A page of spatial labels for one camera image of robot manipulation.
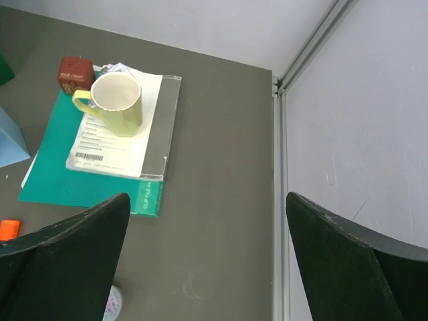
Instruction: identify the white printed paper sheet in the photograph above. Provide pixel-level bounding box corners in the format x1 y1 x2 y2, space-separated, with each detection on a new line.
66 69 163 179

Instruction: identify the light blue drawer box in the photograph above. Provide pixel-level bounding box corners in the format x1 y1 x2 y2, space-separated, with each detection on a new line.
0 108 30 167

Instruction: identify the green lever arch binder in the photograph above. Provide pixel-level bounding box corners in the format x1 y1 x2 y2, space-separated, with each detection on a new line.
0 55 15 86

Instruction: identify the teal clip file folder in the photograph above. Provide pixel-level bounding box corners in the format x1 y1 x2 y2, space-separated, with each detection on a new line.
19 92 163 217

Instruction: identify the dark red cube box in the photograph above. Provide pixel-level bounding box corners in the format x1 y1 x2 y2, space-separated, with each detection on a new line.
57 56 96 95

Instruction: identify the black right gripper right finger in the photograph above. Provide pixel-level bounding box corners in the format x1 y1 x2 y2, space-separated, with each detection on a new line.
286 192 427 320

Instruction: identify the orange highlighter marker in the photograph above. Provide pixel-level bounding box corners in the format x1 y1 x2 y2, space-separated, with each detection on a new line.
0 219 21 241

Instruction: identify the patterned washi tape roll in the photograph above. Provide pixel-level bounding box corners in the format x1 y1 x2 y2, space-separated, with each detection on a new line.
102 286 123 321

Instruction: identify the yellow-green ceramic mug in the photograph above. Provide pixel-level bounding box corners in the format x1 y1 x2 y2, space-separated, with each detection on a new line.
72 72 142 137

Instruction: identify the crumpled patterned wrapper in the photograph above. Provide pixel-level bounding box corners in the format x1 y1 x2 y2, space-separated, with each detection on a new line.
98 63 132 76

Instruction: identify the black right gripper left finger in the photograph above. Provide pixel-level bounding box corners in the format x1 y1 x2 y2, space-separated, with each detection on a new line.
1 193 130 320

